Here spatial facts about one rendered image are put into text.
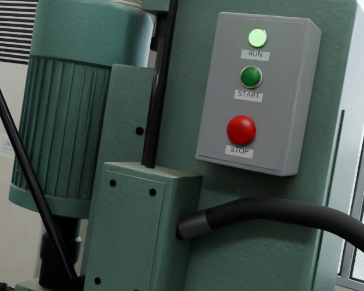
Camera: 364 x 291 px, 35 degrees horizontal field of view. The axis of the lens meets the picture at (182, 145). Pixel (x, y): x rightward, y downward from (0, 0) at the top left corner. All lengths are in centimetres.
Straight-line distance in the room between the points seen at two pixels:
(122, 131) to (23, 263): 178
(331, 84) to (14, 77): 205
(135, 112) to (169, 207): 19
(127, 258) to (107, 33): 33
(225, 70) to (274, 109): 7
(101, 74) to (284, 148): 33
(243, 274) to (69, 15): 42
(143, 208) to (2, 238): 201
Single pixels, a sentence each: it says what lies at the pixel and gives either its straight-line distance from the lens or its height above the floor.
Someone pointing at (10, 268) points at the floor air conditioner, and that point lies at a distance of 258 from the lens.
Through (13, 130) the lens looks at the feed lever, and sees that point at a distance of 79.
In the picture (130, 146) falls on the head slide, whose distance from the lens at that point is 77.
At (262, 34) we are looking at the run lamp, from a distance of 60.
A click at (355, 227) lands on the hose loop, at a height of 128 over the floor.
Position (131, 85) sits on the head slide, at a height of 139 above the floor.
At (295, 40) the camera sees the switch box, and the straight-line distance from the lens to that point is 59.
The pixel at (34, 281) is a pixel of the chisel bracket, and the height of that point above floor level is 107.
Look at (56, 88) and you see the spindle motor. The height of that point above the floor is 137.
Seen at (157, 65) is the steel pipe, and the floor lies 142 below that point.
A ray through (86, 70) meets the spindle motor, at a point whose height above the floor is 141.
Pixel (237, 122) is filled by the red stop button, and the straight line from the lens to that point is 59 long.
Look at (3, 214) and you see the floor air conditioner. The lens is 259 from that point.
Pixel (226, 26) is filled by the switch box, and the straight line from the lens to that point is 62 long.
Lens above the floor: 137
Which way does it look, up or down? 3 degrees down
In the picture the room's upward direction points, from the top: 9 degrees clockwise
